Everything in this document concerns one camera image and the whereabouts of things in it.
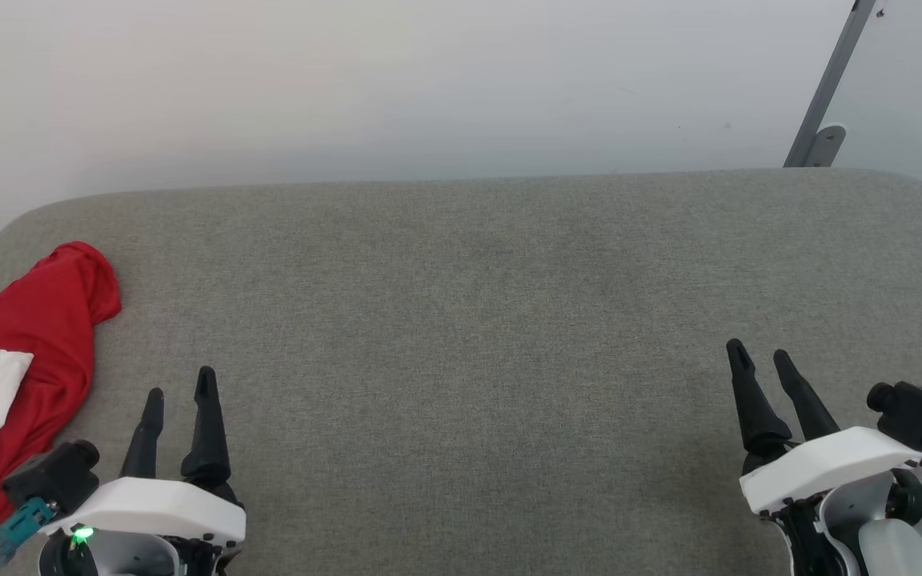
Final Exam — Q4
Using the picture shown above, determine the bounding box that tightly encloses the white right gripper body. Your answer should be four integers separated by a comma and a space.
740, 426, 922, 576

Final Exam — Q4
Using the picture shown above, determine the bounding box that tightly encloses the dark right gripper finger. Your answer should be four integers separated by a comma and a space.
725, 339, 794, 474
773, 350, 842, 442

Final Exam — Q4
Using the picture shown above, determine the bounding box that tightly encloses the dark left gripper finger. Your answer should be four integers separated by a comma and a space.
181, 366, 234, 485
121, 388, 166, 481

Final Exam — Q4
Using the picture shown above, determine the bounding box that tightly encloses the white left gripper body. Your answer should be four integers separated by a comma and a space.
38, 478, 247, 576

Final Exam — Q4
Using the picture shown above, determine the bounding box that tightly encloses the red and white jersey shirt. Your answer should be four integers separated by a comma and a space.
0, 242, 122, 540

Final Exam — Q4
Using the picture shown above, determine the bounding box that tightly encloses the grey fabric sofa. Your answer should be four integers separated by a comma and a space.
0, 168, 922, 576

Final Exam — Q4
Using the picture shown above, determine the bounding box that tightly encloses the left camera cable teal plug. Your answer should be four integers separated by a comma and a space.
0, 498, 58, 576

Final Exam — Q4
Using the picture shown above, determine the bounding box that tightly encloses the grey metal post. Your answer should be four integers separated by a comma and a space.
784, 0, 878, 169

